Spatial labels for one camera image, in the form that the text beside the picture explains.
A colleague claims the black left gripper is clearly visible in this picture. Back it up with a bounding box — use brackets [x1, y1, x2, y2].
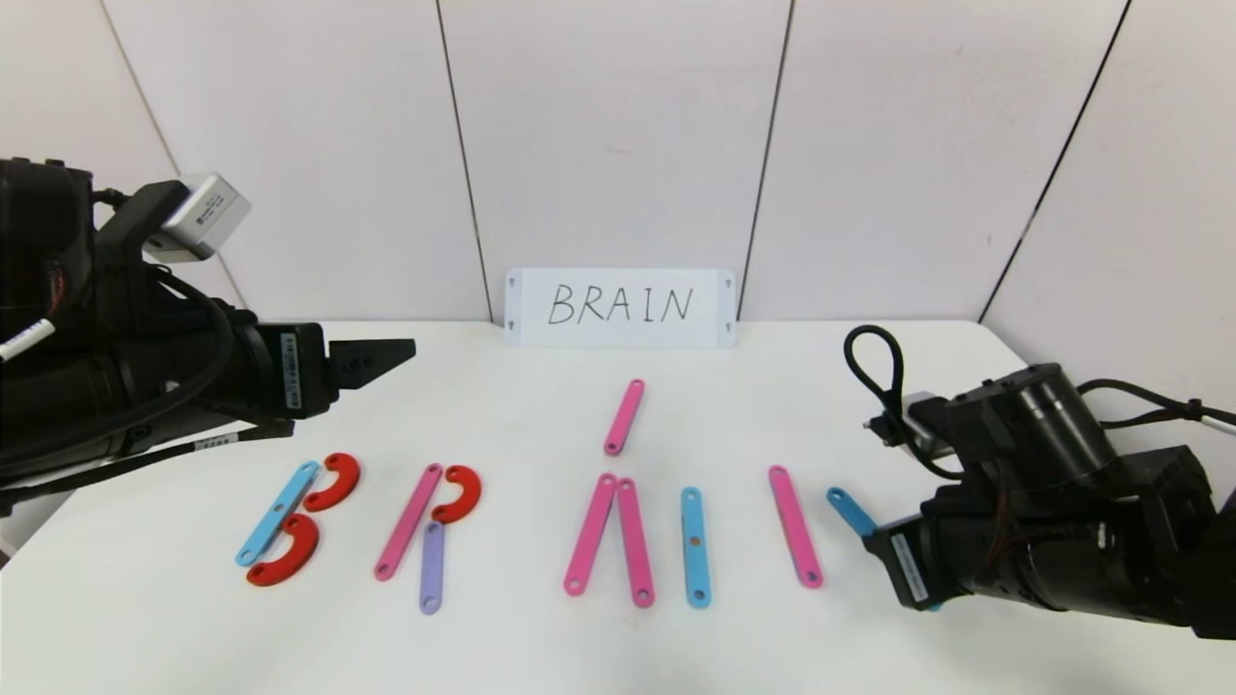
[194, 320, 417, 421]

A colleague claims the small red arc piece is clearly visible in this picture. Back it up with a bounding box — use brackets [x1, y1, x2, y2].
[430, 464, 483, 526]

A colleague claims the long pink bar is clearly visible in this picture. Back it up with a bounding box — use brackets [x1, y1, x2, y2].
[374, 463, 445, 582]
[563, 472, 619, 597]
[616, 477, 656, 609]

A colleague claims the short purple bar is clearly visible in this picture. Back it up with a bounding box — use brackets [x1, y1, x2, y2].
[419, 520, 446, 615]

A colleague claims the pink bar with blue underside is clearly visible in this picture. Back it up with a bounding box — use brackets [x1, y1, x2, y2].
[604, 378, 646, 458]

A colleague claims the short blue bar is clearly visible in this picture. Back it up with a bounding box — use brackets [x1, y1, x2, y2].
[826, 486, 943, 613]

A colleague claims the white BRAIN sign card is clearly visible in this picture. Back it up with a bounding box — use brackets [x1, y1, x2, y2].
[504, 269, 737, 348]

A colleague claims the medium red arc piece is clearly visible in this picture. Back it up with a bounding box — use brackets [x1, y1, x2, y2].
[302, 452, 362, 513]

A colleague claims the long blue bar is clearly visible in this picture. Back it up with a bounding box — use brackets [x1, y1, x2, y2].
[236, 459, 321, 568]
[680, 486, 713, 609]

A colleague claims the large red arc piece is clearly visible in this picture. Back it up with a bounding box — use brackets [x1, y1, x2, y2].
[246, 513, 321, 588]

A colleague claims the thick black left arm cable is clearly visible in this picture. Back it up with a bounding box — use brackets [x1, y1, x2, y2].
[0, 265, 238, 464]

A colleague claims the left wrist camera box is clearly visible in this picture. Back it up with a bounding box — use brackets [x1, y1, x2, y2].
[143, 172, 253, 264]

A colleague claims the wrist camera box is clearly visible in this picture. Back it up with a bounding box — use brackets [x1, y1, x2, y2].
[866, 390, 957, 457]
[143, 172, 253, 264]

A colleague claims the looped black camera cable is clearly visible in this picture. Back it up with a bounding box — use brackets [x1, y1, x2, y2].
[842, 323, 971, 481]

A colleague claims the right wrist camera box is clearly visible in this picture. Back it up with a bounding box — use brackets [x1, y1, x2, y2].
[866, 390, 957, 457]

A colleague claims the hanging black right arm cable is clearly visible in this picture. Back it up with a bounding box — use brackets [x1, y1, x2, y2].
[1074, 377, 1236, 437]

